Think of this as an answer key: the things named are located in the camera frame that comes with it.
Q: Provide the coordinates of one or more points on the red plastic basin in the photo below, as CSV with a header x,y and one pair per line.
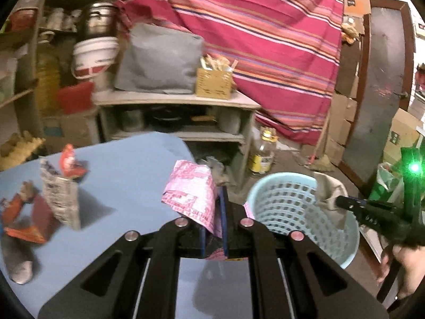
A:
x,y
77,98

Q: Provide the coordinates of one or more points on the straw broom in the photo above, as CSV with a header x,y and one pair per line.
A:
x,y
321,163

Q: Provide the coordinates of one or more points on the grey crumpled wrapper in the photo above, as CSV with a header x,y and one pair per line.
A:
x,y
18,259

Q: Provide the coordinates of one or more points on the clear oil bottle yellow label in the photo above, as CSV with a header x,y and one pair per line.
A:
x,y
262,151

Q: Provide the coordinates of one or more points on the yellow egg tray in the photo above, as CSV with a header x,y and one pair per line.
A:
x,y
19,149

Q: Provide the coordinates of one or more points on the white wooden shelf unit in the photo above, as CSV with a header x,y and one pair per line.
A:
x,y
221,128

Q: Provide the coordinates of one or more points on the grey paper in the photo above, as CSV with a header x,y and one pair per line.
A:
x,y
327,190

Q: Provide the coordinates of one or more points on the wooden wall shelf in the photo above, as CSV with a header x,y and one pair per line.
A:
x,y
18,62

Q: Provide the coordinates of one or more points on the light blue plastic basket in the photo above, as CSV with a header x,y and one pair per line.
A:
x,y
286,201

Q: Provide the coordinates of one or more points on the yellow oil jug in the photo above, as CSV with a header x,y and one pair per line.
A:
x,y
48,72

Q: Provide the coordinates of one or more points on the red snack wrapper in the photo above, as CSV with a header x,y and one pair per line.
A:
x,y
69,165

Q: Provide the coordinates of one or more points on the green bin with bag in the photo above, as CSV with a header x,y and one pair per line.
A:
x,y
389,185

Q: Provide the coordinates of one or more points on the white plastic bucket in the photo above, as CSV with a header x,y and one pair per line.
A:
x,y
94,56

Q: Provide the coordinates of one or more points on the newspaper piece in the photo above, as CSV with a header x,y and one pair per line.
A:
x,y
61,194

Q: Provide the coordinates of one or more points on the dark red flat packet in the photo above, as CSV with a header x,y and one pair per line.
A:
x,y
43,217

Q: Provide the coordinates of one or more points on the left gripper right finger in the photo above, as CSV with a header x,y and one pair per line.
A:
x,y
290,276

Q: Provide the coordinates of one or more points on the red striped cloth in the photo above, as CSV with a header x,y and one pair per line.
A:
x,y
286,52

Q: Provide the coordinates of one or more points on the orange red noodle wrapper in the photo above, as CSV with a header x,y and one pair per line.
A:
x,y
16,216

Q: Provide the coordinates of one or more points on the steel cooking pot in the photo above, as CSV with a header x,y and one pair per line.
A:
x,y
98,20

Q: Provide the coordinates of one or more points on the grey cloth cover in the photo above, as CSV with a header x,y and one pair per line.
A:
x,y
160,60

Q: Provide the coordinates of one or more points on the pink white paper wrapper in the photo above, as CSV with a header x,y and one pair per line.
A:
x,y
192,192

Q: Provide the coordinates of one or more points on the dark wooden door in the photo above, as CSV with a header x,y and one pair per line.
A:
x,y
386,72

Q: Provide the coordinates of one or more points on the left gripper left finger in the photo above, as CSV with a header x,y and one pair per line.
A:
x,y
136,277

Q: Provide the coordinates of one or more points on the person's right hand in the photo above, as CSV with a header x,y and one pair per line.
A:
x,y
412,262

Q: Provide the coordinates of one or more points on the cardboard box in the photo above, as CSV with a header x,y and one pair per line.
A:
x,y
403,133

